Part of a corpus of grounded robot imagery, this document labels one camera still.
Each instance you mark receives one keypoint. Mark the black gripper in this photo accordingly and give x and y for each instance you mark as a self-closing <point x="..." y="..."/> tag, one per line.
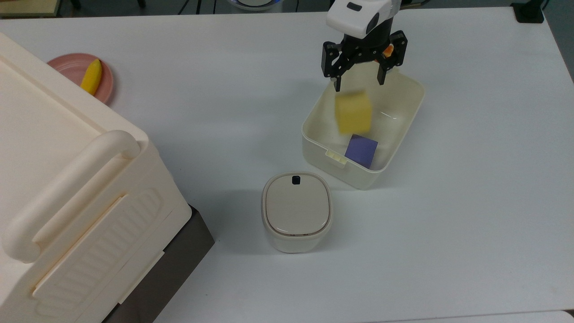
<point x="367" y="47"/>

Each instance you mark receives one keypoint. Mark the yellow cube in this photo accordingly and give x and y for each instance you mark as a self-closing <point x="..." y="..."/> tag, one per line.
<point x="354" y="112"/>

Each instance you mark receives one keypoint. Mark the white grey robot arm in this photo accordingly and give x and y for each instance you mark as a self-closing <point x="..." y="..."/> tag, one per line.
<point x="354" y="18"/>

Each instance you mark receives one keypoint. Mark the purple cube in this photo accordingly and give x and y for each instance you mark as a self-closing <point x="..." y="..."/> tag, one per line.
<point x="361" y="151"/>

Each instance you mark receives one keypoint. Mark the white open plastic box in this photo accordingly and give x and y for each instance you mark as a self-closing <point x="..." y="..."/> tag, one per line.
<point x="323" y="152"/>

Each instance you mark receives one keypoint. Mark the cream plastic storage box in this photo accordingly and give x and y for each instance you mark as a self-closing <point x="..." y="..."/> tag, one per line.
<point x="67" y="179"/>

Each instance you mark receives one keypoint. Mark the toy salmon roe sushi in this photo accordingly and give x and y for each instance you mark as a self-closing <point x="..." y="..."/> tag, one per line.
<point x="388" y="50"/>

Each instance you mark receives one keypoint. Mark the black table clamp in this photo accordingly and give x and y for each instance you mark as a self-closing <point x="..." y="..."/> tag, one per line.
<point x="529" y="11"/>

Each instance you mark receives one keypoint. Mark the small beige lidded bin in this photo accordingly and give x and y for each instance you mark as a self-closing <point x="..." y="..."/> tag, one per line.
<point x="296" y="211"/>

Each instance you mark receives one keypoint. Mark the yellow banana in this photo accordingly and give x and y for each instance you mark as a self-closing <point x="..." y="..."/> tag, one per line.
<point x="92" y="76"/>

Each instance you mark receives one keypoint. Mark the pink plate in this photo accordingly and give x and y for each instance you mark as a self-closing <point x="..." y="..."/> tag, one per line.
<point x="67" y="67"/>

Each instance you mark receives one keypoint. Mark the wooden board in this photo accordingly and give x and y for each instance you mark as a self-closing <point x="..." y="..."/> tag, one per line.
<point x="27" y="6"/>

